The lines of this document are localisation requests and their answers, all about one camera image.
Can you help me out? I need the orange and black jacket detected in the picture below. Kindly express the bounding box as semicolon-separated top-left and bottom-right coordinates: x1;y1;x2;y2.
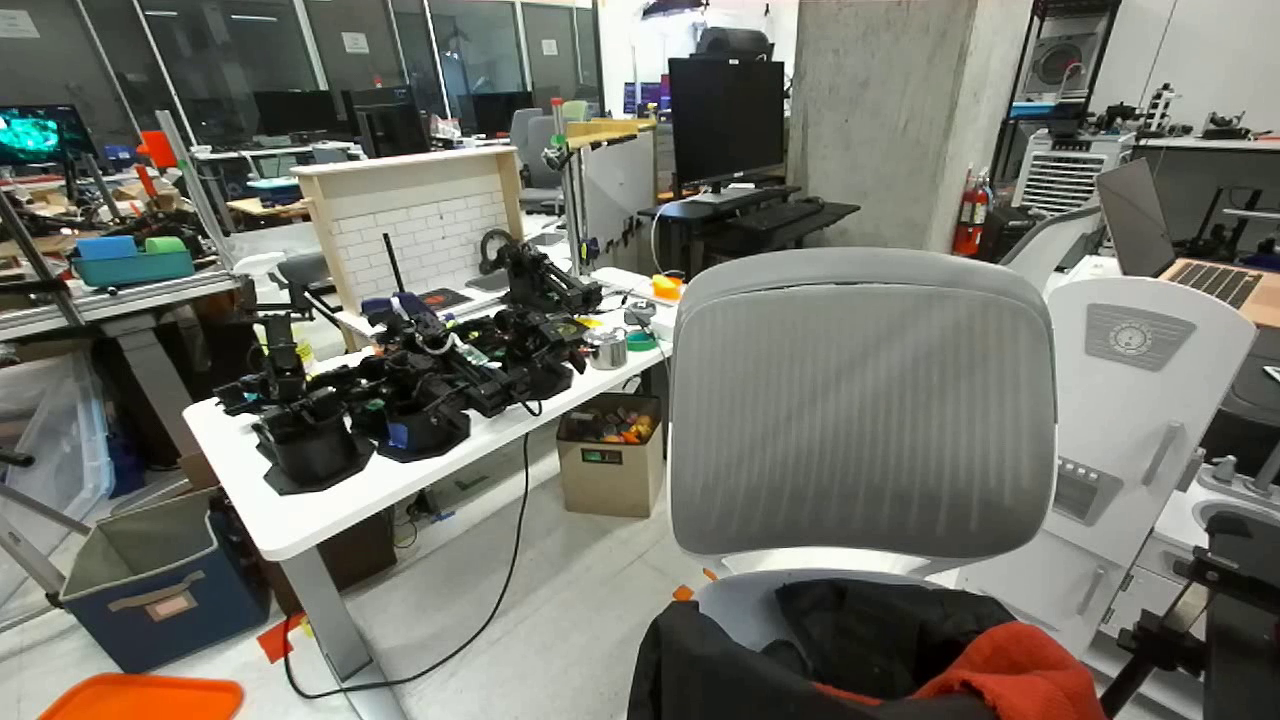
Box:
622;575;1111;720

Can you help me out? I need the black computer monitor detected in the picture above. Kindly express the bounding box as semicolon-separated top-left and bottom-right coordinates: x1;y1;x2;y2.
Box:
665;52;792;193

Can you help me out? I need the gray mesh office chair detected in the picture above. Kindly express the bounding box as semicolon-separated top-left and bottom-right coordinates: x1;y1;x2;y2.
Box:
665;246;1064;656

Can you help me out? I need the blue storage bin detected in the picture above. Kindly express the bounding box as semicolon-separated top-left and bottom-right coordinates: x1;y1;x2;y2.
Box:
54;491;270;677

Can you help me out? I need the black floor cable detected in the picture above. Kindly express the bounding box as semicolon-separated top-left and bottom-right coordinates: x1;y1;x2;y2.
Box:
276;422;537;705

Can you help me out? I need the black motor device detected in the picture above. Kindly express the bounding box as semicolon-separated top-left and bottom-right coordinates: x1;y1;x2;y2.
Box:
505;233;606;324

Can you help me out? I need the orange floor tape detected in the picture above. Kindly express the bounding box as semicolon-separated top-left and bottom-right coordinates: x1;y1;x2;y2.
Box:
255;612;309;667

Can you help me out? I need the monitor with teal picture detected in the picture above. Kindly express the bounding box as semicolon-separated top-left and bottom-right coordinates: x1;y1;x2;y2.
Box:
0;100;97;173

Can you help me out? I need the red fire extinguisher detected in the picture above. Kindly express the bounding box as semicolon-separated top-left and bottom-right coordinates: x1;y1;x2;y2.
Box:
949;166;994;258

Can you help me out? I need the cardboard box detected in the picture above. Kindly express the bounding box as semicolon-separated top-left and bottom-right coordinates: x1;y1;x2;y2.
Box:
557;397;669;520

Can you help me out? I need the teal plastic case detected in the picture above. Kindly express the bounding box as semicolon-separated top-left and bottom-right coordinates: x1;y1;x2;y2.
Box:
73;233;198;293

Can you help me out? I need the black robot gripper assembly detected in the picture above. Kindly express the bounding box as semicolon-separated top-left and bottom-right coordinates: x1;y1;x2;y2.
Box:
454;312;596;415

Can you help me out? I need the white vented panel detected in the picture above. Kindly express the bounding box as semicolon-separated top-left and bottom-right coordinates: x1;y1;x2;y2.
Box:
1012;138;1115;217

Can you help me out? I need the gray swivel chair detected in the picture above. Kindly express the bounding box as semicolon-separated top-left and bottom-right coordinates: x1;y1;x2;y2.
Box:
507;103;573;193

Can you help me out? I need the red cloth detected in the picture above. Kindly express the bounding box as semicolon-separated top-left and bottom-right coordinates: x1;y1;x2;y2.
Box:
911;618;1108;720

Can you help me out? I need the black robot with antenna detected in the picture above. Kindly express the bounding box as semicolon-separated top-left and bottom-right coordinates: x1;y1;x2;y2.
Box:
352;233;476;464

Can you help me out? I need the silver laptop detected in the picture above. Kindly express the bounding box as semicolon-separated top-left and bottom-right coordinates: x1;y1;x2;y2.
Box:
1092;155;1280;331

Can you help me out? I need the black keyboard desk riser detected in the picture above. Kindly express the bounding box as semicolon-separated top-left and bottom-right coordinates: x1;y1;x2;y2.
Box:
651;182;862;274

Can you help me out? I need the white pegboard with wooden frame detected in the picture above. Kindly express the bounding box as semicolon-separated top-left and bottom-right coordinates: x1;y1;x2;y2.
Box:
293;144;529;321

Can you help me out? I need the orange plastic lid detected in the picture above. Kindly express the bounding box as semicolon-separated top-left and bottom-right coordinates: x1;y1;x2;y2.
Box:
36;670;247;720

